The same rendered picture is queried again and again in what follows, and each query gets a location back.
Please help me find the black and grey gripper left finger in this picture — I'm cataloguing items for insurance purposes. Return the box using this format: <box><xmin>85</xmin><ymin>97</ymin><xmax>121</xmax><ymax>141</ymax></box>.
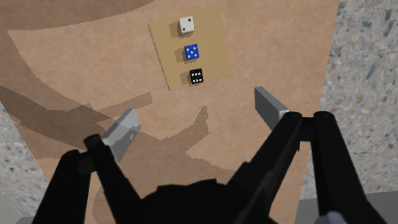
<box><xmin>31</xmin><ymin>108</ymin><xmax>157</xmax><ymax>224</ymax></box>

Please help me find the black die with grey pips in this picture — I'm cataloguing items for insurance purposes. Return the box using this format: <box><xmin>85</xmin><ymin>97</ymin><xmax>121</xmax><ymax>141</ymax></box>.
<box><xmin>190</xmin><ymin>68</ymin><xmax>204</xmax><ymax>84</ymax></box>

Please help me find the blue die with white pips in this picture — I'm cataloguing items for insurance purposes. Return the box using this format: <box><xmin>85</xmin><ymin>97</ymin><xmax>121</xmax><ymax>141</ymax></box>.
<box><xmin>184</xmin><ymin>44</ymin><xmax>199</xmax><ymax>60</ymax></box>

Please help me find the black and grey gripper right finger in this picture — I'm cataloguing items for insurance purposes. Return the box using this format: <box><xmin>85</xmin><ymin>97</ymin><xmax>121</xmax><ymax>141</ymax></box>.
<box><xmin>195</xmin><ymin>86</ymin><xmax>387</xmax><ymax>224</ymax></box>

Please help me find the tan flat mat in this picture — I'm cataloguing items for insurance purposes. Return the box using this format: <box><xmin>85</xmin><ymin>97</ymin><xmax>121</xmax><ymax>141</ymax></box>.
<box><xmin>149</xmin><ymin>4</ymin><xmax>231</xmax><ymax>91</ymax></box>

